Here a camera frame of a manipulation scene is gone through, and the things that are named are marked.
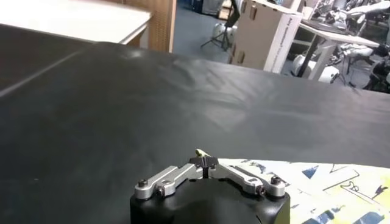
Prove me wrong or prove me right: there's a yellow-green t-shirt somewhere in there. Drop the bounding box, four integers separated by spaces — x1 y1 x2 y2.
194 148 390 224

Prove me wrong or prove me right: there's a black table cover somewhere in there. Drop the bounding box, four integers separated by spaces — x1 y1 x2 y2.
0 23 95 95
0 41 390 224

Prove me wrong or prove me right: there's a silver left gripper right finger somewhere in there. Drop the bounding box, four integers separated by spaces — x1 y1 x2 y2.
207 156 286 198

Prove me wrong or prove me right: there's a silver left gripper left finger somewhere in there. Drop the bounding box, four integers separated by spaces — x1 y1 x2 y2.
135 155 208 200

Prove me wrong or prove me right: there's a white rectangular table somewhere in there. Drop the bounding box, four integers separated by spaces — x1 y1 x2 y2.
0 0 152 46

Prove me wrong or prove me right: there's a white standing desk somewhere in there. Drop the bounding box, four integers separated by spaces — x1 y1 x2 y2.
297 18 380 82

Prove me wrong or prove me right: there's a tall white cardboard box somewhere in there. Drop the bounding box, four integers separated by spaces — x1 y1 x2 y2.
228 0 303 74

